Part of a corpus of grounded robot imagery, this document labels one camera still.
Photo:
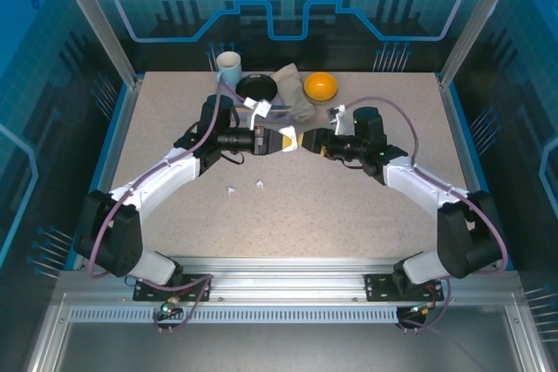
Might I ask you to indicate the small white paper scrap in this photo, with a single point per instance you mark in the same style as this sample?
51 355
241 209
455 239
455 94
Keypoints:
260 184

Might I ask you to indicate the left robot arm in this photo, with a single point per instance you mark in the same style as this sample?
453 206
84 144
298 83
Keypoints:
170 178

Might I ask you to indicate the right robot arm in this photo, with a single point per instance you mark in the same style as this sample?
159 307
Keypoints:
410 180

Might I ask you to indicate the lavender serving tray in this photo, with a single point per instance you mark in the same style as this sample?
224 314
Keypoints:
239 117

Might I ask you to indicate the folded grey-green cloth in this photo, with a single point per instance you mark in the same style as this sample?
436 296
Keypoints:
296 93

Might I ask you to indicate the patterned bowl yellow inside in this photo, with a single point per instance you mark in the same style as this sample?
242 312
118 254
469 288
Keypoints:
320 86

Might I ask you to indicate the black plate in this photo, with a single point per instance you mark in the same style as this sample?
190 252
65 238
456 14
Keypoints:
257 86

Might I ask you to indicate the light blue mug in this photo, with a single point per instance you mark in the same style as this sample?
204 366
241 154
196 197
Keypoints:
229 66

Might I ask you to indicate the blue table edge strip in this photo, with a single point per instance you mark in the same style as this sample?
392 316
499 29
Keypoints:
104 163
477 171

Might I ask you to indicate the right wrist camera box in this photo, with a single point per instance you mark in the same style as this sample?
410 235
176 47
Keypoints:
336 121

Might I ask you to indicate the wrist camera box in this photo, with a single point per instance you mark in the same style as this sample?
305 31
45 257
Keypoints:
257 110
336 121

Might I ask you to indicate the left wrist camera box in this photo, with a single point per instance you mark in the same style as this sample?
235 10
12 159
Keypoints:
257 110

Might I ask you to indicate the aluminium front rail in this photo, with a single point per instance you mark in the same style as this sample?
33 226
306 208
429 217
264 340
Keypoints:
287 280

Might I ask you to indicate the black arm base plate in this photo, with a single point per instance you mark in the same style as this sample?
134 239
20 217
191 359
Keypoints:
200 287
375 287

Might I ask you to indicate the aluminium frame post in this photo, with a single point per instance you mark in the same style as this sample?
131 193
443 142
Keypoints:
100 28
479 19

